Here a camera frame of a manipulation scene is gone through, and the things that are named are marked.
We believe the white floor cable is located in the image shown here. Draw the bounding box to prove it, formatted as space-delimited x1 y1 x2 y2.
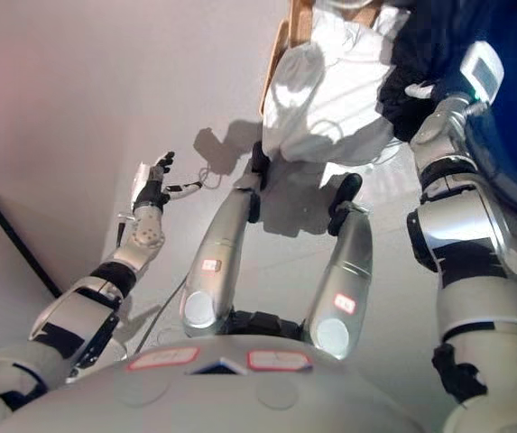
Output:
197 165 226 190

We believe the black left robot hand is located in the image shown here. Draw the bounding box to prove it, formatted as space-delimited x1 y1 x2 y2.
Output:
129 152 205 211

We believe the black robot foot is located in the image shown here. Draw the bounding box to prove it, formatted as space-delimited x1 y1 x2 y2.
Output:
249 141 273 190
328 173 364 236

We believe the black left robot foot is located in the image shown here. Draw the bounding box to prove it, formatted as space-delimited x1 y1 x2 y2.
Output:
249 141 273 190

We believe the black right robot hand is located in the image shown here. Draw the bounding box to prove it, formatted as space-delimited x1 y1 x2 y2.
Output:
404 40 506 105

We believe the thin grey cable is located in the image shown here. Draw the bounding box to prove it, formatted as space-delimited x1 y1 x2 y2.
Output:
138 274 187 355

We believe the grey robot torso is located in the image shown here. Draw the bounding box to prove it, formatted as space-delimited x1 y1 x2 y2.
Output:
0 310 448 433

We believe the silver right robot leg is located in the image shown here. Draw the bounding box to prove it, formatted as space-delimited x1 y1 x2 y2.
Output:
309 202 374 361

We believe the white cloth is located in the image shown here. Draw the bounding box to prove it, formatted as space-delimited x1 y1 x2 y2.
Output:
262 0 411 166

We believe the red bordered chest label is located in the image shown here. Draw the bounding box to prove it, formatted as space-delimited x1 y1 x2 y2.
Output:
126 346 200 372
246 349 312 373

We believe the black right robot foot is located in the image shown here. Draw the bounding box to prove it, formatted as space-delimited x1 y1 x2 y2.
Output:
328 173 364 236

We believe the black cloth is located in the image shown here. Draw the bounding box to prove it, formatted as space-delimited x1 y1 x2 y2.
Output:
377 0 466 142

